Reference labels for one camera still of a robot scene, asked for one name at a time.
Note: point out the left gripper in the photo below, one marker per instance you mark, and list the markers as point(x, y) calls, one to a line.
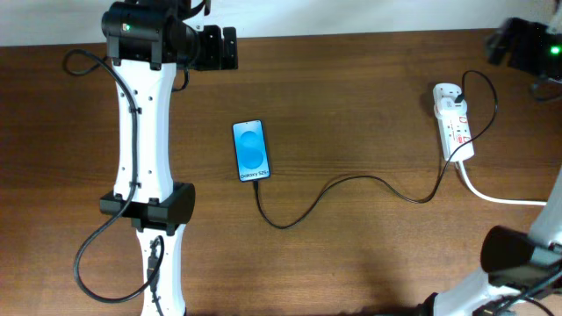
point(213, 60)

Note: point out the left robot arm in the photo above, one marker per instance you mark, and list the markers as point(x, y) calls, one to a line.
point(148, 42)

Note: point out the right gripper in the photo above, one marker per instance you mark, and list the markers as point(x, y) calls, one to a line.
point(530, 39)

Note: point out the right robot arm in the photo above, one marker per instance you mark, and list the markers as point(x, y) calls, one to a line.
point(514, 267)

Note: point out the white USB charger plug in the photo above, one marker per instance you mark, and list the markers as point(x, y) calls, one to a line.
point(448, 107)

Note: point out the white power strip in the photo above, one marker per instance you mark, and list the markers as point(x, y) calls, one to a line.
point(454, 131)

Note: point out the blue Samsung Galaxy smartphone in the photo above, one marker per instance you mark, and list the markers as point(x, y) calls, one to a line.
point(251, 153)

